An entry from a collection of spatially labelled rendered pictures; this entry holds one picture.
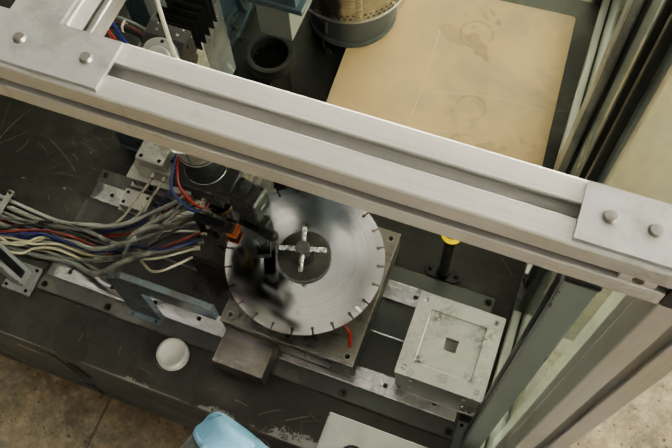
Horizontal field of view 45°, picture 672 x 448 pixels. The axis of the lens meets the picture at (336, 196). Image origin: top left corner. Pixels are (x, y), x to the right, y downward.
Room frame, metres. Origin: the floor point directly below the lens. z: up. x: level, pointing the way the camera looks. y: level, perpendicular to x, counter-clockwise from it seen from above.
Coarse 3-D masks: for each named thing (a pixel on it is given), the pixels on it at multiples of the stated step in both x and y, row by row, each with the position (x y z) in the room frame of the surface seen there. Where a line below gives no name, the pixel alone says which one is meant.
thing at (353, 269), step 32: (288, 192) 0.78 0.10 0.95; (288, 224) 0.70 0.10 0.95; (320, 224) 0.70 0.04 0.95; (352, 224) 0.69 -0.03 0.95; (256, 256) 0.64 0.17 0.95; (352, 256) 0.62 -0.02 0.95; (384, 256) 0.61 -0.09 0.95; (256, 288) 0.57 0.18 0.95; (288, 288) 0.56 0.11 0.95; (320, 288) 0.56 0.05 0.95; (352, 288) 0.55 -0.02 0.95; (256, 320) 0.50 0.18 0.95; (288, 320) 0.49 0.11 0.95; (320, 320) 0.49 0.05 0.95
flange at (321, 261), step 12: (288, 240) 0.66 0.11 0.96; (300, 240) 0.66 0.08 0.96; (312, 240) 0.66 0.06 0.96; (324, 240) 0.66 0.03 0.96; (288, 252) 0.64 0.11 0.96; (312, 252) 0.62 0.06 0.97; (288, 264) 0.61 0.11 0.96; (312, 264) 0.60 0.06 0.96; (324, 264) 0.60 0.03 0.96; (288, 276) 0.58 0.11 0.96; (300, 276) 0.58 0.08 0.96; (312, 276) 0.58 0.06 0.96
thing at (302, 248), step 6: (306, 228) 0.67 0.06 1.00; (306, 234) 0.66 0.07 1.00; (282, 246) 0.63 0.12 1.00; (288, 246) 0.63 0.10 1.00; (294, 246) 0.63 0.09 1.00; (300, 246) 0.63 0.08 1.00; (306, 246) 0.63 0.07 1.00; (300, 252) 0.61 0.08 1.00; (306, 252) 0.61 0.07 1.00; (324, 252) 0.62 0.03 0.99; (300, 258) 0.60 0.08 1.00; (300, 264) 0.59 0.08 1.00; (300, 270) 0.58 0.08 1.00
